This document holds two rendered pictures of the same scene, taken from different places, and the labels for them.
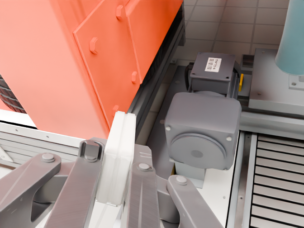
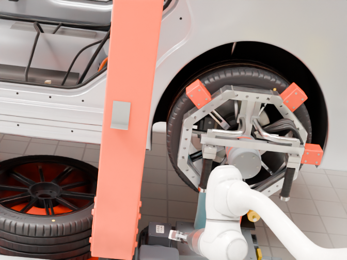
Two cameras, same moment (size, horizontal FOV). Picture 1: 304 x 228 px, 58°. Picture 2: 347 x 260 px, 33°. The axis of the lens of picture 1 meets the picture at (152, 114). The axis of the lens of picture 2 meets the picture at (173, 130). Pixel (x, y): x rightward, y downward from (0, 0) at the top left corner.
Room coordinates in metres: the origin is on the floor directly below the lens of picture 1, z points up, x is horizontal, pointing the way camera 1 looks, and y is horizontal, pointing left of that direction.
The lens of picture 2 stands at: (-1.34, 0.93, 1.94)
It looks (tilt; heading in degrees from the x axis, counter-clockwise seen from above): 24 degrees down; 330
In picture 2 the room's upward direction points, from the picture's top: 8 degrees clockwise
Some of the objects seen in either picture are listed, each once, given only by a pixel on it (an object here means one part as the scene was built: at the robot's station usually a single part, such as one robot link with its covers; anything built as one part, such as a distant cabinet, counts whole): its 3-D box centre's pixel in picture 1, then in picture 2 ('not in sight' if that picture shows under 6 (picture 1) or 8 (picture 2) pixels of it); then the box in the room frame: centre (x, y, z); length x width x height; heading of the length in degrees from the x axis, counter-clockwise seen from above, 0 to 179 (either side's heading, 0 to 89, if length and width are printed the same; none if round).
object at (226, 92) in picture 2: not in sight; (240, 147); (0.52, -0.50, 0.85); 0.54 x 0.07 x 0.54; 64
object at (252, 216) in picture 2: not in sight; (250, 202); (0.55, -0.65, 0.51); 0.29 x 0.06 x 0.06; 154
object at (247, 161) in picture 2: not in sight; (242, 154); (0.45, -0.47, 0.85); 0.21 x 0.14 x 0.14; 154
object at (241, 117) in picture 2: not in sight; (228, 118); (0.45, -0.36, 1.03); 0.19 x 0.18 x 0.11; 154
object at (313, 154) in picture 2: not in sight; (310, 153); (0.38, -0.79, 0.85); 0.09 x 0.08 x 0.07; 64
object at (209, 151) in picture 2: not in sight; (208, 148); (0.41, -0.26, 0.93); 0.09 x 0.05 x 0.05; 154
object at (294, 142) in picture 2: not in sight; (275, 123); (0.36, -0.54, 1.03); 0.19 x 0.18 x 0.11; 154
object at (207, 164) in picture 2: not in sight; (205, 173); (0.38, -0.25, 0.83); 0.04 x 0.04 x 0.16
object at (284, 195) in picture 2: not in sight; (287, 181); (0.23, -0.55, 0.83); 0.04 x 0.04 x 0.16
